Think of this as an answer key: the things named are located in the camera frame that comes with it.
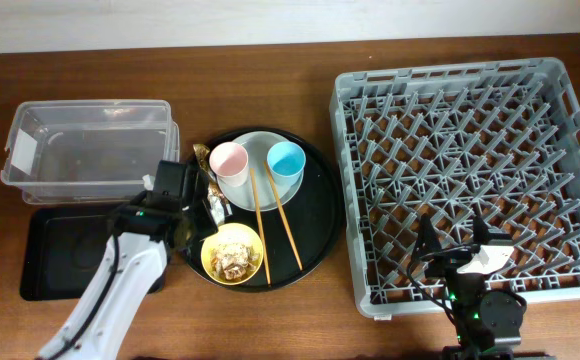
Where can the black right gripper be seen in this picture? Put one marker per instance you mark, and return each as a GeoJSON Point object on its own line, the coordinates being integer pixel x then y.
{"type": "Point", "coordinates": [450, 254]}

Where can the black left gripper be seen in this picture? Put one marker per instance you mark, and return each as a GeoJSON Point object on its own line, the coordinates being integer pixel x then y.
{"type": "Point", "coordinates": [206, 223]}

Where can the brown gold snack wrapper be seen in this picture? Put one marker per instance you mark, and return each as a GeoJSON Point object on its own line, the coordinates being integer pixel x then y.
{"type": "Point", "coordinates": [202, 153]}

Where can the wooden chopstick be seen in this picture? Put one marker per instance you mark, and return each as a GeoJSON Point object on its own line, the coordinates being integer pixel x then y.
{"type": "Point", "coordinates": [260, 225]}
{"type": "Point", "coordinates": [283, 217]}

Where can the yellow bowl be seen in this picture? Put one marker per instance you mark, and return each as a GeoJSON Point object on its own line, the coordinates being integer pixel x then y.
{"type": "Point", "coordinates": [230, 233]}

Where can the food scraps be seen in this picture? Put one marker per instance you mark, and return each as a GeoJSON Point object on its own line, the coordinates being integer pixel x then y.
{"type": "Point", "coordinates": [233, 262]}

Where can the white wrapper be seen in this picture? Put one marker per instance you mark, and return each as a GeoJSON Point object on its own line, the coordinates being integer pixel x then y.
{"type": "Point", "coordinates": [220, 206]}

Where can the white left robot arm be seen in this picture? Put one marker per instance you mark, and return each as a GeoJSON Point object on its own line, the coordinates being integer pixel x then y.
{"type": "Point", "coordinates": [131, 265]}

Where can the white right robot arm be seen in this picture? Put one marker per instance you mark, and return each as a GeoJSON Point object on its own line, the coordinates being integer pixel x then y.
{"type": "Point", "coordinates": [487, 322]}

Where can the grey dishwasher rack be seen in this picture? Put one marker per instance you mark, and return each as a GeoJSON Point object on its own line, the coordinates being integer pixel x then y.
{"type": "Point", "coordinates": [499, 140]}

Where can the pink cup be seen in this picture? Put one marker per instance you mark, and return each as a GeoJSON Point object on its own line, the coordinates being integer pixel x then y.
{"type": "Point", "coordinates": [230, 163]}

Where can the black round tray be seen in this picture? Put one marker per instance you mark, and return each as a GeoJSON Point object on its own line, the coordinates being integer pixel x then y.
{"type": "Point", "coordinates": [315, 216]}

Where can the grey plate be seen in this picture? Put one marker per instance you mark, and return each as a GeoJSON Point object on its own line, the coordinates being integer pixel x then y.
{"type": "Point", "coordinates": [257, 144]}

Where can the blue cup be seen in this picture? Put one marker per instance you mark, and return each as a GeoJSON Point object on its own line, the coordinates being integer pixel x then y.
{"type": "Point", "coordinates": [286, 160]}

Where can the black rectangular tray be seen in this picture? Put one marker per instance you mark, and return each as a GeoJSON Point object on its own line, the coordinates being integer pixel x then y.
{"type": "Point", "coordinates": [65, 247]}

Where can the clear plastic bin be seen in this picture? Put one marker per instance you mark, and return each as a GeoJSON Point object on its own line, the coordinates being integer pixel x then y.
{"type": "Point", "coordinates": [72, 151]}

